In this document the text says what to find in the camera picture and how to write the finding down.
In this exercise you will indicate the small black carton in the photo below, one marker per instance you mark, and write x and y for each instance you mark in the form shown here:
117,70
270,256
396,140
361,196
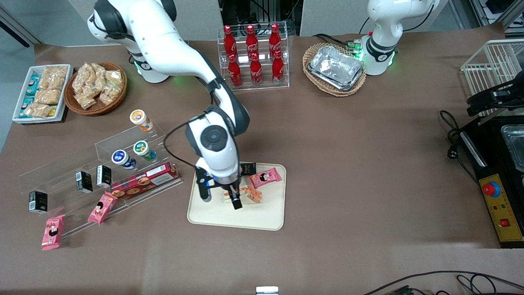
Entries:
104,176
38,202
84,182
249,169

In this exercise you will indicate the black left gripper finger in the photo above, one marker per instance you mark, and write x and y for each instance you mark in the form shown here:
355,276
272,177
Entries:
483,99
483,109

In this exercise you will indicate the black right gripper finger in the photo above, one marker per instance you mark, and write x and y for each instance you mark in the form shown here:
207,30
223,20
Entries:
236,200
226,191

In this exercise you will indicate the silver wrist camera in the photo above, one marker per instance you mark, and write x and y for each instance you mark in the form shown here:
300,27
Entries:
203,190

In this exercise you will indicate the green lid yogurt cup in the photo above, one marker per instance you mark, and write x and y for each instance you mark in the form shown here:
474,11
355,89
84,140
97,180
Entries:
143,149

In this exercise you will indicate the black sealing machine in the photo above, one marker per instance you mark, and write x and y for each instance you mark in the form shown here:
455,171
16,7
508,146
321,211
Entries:
491,139

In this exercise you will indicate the orange lid yogurt cup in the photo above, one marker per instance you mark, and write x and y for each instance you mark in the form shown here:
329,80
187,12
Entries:
140,118

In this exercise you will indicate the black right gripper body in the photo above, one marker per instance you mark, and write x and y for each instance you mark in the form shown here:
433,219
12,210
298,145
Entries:
232,189

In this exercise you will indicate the blue snack packet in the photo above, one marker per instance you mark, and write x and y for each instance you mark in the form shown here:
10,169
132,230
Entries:
32,84
28,102

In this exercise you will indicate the red emergency stop button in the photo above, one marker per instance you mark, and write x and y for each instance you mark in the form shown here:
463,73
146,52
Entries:
491,188

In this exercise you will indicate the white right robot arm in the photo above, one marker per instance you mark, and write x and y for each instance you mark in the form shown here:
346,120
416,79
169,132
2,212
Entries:
163,45

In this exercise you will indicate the triangle sandwich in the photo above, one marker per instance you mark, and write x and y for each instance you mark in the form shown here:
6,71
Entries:
249,194

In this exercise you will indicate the aluminium foil tray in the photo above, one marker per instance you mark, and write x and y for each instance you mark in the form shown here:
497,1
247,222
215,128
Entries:
335,65

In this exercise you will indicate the red cookie box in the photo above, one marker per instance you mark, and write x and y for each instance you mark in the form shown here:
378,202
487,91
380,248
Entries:
143,181

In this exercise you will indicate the brown wicker basket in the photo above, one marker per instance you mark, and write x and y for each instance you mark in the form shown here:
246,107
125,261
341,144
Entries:
118,98

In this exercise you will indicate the white rectangular snack bin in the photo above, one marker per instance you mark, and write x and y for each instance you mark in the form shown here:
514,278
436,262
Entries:
67,82

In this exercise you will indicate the clear acrylic bottle rack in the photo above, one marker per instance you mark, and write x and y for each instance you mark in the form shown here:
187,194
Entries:
282,49

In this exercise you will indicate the steel pan in machine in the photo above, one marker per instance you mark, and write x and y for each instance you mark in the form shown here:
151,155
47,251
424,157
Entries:
516,145

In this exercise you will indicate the cream plastic tray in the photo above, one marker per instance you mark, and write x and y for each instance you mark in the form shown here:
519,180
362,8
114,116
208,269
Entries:
254,215

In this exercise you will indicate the clear acrylic tiered stand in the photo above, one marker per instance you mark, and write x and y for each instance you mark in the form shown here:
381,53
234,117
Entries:
135,139

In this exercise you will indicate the red rocker switch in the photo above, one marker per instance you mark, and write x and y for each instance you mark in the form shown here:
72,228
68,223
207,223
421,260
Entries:
504,223

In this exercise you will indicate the blue lid yogurt cup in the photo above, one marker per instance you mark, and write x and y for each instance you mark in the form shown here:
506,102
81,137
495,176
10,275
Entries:
122,158

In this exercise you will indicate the clear bag of crackers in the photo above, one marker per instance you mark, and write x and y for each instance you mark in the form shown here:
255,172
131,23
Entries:
39,110
98,70
49,97
55,76
109,94
86,100
114,76
83,77

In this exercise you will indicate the light wicker basket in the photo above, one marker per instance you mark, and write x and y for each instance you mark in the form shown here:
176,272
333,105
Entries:
317,88

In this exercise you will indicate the red cola bottle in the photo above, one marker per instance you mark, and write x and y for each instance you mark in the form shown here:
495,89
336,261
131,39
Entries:
278,70
234,73
251,39
274,37
229,39
256,73

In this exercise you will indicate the pink snack packet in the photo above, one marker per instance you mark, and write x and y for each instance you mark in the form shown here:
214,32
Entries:
102,208
265,178
53,232

